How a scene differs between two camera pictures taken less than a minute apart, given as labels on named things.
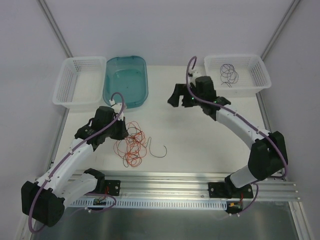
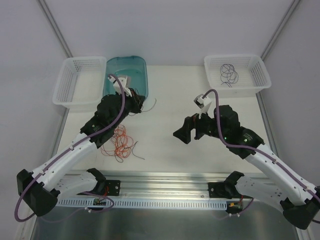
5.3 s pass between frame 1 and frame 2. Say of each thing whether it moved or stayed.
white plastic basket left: stayed
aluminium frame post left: stayed
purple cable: stayed
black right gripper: moved
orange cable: moved
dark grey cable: stayed
